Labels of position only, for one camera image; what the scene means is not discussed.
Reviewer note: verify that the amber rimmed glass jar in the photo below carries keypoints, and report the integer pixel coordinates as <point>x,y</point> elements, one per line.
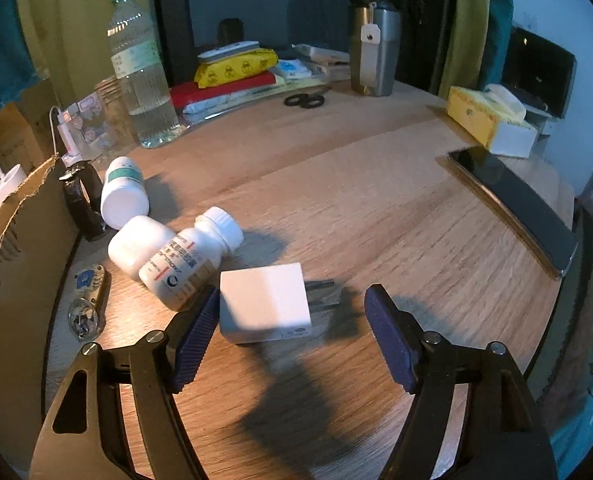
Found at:
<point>110,89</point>

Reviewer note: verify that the green label white pill bottle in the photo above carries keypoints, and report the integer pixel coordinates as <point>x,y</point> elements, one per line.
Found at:
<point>124,195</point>

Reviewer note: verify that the black monitor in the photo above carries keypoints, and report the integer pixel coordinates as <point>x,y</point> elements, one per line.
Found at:
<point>539,72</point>

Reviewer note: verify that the hanging clothes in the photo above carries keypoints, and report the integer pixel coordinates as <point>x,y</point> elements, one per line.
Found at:
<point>456,20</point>

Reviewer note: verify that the black cup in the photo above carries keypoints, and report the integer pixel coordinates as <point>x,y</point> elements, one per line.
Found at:
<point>230,32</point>

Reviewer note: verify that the blue and white packet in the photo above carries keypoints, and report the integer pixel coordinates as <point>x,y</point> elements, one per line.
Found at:
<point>292,68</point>

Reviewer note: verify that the red pouch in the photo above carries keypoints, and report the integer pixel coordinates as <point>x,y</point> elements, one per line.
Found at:
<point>216,94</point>

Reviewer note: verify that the dark chair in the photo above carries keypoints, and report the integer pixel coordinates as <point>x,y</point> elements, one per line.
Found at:
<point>321,10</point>

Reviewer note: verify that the glass jar with stickers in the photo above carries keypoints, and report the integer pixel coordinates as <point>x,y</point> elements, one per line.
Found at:
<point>96,125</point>

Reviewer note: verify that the white wall charger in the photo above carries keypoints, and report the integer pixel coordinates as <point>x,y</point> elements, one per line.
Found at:
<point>69,132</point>

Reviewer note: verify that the black scissors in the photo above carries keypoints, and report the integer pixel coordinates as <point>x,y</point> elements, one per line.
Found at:
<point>304,100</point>

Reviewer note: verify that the white desk lamp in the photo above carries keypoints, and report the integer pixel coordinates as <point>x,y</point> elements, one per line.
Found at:
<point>6,187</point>

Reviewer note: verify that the metal key fob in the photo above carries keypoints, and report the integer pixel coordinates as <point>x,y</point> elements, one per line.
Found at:
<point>89,290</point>

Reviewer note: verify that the black smartphone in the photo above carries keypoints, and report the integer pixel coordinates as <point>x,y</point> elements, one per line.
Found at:
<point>511,205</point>

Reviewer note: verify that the white flat device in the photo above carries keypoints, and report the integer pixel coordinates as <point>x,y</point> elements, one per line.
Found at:
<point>229,51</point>

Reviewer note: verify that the steel tumbler with tag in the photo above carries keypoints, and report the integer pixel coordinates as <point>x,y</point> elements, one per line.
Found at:
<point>376,55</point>

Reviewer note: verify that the cardboard box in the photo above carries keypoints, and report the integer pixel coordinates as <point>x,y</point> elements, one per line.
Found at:
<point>16,260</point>

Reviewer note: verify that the gold label white pill bottle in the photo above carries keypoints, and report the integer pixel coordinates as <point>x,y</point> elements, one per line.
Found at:
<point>186,265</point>

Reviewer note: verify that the clear plastic water bottle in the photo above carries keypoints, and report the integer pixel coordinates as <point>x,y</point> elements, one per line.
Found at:
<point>141,85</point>

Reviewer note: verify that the white power adapter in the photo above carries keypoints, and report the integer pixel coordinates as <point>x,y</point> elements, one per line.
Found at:
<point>264,305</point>

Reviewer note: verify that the plain white pill bottle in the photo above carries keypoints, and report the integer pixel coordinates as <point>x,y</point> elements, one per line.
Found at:
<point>136,245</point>

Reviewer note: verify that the yellow tissue box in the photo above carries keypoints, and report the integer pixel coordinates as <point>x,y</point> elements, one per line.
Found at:
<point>481,115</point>

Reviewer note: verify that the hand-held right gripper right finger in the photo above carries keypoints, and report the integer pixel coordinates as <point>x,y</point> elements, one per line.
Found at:
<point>391,340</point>

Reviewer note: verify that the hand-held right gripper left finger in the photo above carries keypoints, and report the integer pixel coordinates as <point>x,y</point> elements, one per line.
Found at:
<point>196,340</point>

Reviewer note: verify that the yellow curtain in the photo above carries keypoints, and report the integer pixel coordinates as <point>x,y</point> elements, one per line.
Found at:
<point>76,20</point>

